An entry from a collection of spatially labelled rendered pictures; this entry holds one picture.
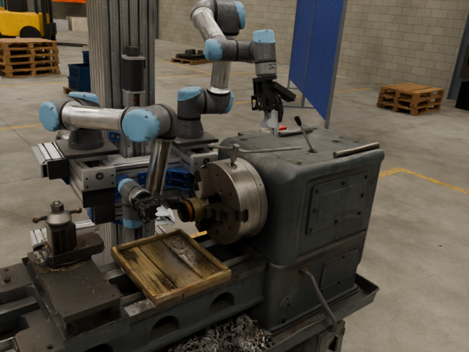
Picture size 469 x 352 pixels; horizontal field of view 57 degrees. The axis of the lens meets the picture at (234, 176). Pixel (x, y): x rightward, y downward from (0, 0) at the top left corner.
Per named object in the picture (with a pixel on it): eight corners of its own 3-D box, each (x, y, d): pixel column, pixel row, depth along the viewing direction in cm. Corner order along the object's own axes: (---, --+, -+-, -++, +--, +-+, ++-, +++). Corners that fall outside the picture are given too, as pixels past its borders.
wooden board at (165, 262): (179, 235, 180) (180, 227, 178) (231, 279, 154) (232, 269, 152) (110, 256, 162) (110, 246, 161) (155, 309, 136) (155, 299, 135)
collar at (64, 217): (67, 211, 139) (66, 203, 138) (75, 221, 134) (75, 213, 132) (41, 217, 135) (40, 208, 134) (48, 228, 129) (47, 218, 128)
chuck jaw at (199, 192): (216, 195, 166) (207, 166, 167) (222, 193, 161) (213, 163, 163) (191, 201, 159) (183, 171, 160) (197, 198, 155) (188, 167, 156)
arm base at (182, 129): (168, 131, 216) (168, 112, 213) (195, 128, 224) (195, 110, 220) (181, 140, 205) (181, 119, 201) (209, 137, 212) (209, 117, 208)
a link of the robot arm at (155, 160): (165, 95, 169) (146, 199, 191) (149, 99, 160) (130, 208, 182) (190, 105, 166) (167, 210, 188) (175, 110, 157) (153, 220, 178)
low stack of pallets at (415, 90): (403, 101, 970) (407, 82, 954) (441, 110, 913) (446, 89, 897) (374, 107, 889) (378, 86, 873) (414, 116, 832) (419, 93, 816)
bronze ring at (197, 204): (197, 191, 160) (175, 195, 155) (211, 200, 153) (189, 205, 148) (196, 213, 163) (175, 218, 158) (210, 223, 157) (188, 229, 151)
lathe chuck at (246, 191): (206, 209, 185) (218, 144, 169) (251, 254, 164) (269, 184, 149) (188, 214, 179) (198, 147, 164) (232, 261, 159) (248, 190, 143)
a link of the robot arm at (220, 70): (197, 107, 218) (209, -6, 186) (225, 107, 223) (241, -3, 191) (202, 119, 209) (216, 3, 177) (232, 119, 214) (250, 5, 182)
